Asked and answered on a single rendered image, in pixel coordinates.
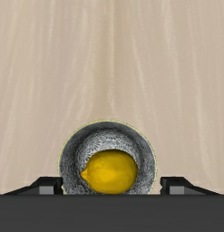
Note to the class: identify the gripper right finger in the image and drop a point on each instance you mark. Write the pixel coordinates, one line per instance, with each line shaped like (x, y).
(177, 185)

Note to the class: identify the grey patterned bowl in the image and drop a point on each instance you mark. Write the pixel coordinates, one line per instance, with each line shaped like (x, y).
(71, 157)

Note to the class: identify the yellow lemon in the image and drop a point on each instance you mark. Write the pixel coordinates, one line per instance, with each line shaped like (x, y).
(111, 172)

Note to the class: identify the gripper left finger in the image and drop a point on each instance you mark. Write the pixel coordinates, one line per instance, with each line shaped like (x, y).
(46, 185)

